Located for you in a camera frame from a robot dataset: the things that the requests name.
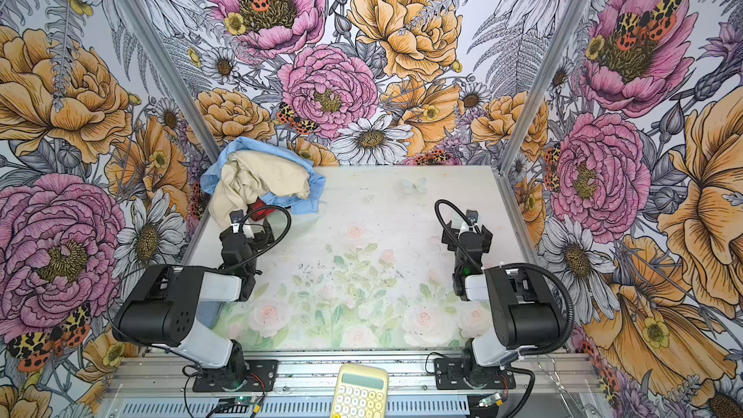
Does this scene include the beige cloth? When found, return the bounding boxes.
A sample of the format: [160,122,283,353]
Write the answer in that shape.
[209,150,311,228]

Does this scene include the green circuit board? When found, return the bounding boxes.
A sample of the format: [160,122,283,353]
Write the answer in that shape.
[220,396,259,415]
[478,392,504,408]

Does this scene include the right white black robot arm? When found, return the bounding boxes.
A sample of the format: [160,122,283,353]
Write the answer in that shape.
[433,199,575,391]

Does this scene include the light blue cloth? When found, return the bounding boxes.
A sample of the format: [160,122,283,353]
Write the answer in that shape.
[200,137,325,219]

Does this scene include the right aluminium frame post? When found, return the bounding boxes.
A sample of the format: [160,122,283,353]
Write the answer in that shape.
[498,0,591,176]

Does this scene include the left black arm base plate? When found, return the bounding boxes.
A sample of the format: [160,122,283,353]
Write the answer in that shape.
[193,359,279,393]

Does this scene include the right green circuit board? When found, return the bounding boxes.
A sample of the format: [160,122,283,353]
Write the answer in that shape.
[478,392,504,408]

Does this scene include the yellow calculator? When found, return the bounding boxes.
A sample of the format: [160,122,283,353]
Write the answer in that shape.
[330,363,389,418]

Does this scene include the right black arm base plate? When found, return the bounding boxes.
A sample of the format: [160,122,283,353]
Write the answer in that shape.
[433,357,516,391]

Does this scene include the metal tongs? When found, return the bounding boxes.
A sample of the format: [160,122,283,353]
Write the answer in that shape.
[530,353,582,418]

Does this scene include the aluminium frame post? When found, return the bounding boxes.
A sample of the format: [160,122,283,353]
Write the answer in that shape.
[498,0,591,176]
[115,0,221,163]

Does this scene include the red black plaid cloth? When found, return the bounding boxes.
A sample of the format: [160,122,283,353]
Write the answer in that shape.
[247,199,273,222]

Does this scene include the left aluminium frame post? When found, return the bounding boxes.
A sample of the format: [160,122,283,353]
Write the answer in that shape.
[115,0,221,163]

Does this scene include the front aluminium rail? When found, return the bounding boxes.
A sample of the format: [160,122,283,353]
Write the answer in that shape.
[109,350,599,399]

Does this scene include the left green circuit board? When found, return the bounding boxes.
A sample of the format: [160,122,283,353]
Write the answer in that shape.
[220,396,259,415]

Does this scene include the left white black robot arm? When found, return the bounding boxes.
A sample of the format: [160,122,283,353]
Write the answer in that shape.
[112,205,278,392]

